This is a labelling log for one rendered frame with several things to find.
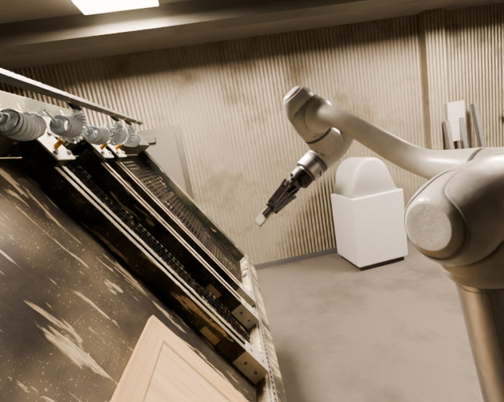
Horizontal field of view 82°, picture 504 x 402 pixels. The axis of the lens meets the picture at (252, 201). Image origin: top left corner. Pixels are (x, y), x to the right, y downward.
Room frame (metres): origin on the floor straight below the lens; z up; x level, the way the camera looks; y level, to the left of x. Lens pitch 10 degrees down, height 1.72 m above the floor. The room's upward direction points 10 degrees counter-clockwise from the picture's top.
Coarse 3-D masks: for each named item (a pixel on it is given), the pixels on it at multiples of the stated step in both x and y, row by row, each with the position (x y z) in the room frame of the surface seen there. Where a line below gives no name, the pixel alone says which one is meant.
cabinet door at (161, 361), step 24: (144, 336) 0.68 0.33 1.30; (168, 336) 0.75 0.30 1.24; (144, 360) 0.62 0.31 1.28; (168, 360) 0.68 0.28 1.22; (192, 360) 0.75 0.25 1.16; (120, 384) 0.52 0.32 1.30; (144, 384) 0.56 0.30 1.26; (168, 384) 0.61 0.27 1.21; (192, 384) 0.67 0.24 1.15; (216, 384) 0.74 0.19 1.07
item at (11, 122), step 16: (0, 80) 0.64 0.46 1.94; (16, 80) 0.68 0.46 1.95; (32, 80) 0.74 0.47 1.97; (48, 96) 0.81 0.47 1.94; (64, 96) 0.86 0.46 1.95; (0, 112) 0.64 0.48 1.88; (16, 112) 0.66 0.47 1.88; (32, 112) 0.73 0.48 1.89; (48, 112) 0.82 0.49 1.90; (112, 112) 1.21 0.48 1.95; (0, 128) 0.67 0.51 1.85; (16, 128) 0.65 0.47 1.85; (32, 128) 0.69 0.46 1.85; (64, 128) 0.93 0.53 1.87; (80, 128) 0.92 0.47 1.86; (96, 128) 1.06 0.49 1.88; (112, 128) 1.26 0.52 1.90; (96, 144) 1.09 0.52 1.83
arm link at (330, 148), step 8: (328, 136) 0.94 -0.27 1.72; (336, 136) 0.95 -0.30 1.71; (344, 136) 0.96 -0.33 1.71; (312, 144) 0.96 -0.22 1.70; (320, 144) 0.94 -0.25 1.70; (328, 144) 0.94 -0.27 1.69; (336, 144) 0.95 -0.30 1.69; (344, 144) 0.96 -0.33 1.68; (312, 152) 0.97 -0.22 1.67; (320, 152) 0.95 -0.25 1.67; (328, 152) 0.95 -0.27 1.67; (336, 152) 0.95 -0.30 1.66; (344, 152) 0.97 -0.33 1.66; (328, 160) 0.95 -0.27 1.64; (336, 160) 0.97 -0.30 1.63; (328, 168) 0.98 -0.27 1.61
